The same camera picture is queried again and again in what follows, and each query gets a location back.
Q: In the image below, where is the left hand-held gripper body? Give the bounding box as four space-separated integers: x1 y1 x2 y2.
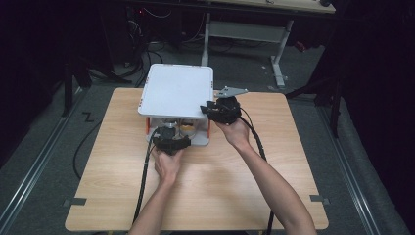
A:
152 126 192 157

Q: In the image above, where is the black floor cable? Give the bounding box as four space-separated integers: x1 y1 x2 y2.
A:
71 119 103 180

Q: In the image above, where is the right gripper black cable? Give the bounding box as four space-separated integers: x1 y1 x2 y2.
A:
239 115 276 235

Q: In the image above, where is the bundle of dark cables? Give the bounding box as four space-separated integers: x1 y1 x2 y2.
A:
125 5 172 87

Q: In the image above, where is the white two-tier shoe rack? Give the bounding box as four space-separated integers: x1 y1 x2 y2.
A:
137 63 215 147

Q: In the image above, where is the person's right hand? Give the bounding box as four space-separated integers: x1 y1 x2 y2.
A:
214 117 253 152

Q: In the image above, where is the wooden desk with white legs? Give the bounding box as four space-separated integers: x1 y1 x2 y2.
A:
199 0 337 90

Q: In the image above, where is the metal floor rail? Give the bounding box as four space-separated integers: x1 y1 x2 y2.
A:
0 87 86 230
317 104 382 235

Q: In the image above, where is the person's left hand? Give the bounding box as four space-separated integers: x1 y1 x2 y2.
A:
152 148 186 186

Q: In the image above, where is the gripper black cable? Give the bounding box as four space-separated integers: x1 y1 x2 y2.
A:
239 115 276 235
131 127 161 227

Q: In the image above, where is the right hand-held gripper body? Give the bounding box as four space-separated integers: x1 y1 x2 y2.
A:
211 85 250 126

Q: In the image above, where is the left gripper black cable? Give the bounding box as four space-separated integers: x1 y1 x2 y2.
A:
131 127 161 227

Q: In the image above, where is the black metal stand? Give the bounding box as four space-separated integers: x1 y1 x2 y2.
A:
61 55 94 118
285 62 345 139

